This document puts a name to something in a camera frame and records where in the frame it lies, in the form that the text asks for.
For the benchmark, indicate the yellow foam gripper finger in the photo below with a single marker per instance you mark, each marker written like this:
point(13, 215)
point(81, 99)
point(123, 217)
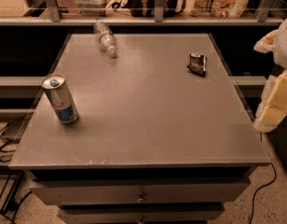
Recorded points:
point(273, 107)
point(267, 43)

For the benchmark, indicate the black rxbar chocolate wrapper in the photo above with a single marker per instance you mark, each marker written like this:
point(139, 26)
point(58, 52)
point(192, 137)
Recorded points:
point(197, 64)

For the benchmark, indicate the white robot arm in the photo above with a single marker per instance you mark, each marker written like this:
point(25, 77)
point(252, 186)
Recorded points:
point(280, 55)

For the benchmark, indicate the red bull can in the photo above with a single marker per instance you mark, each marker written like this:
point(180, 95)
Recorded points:
point(60, 98)

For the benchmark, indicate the colourful snack bag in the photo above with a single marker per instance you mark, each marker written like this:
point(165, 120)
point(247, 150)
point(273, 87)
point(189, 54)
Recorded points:
point(218, 8)

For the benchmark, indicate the upper drawer with knob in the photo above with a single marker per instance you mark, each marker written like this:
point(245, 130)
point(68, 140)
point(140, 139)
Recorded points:
point(87, 192)

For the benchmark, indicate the drawer with knob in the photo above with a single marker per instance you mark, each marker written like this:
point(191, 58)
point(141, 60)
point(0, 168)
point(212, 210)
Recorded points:
point(87, 192)
point(141, 214)

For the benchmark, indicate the grey drawer cabinet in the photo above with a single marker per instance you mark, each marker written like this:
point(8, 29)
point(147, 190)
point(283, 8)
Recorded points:
point(142, 115)

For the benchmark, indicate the clear plastic water bottle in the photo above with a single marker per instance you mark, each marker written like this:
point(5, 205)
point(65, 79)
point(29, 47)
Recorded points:
point(106, 38)

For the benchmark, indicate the lower drawer with knob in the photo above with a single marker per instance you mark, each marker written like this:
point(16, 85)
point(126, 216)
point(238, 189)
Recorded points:
point(141, 214)

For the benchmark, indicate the metal shelf rail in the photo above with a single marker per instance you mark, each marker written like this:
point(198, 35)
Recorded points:
point(65, 13)

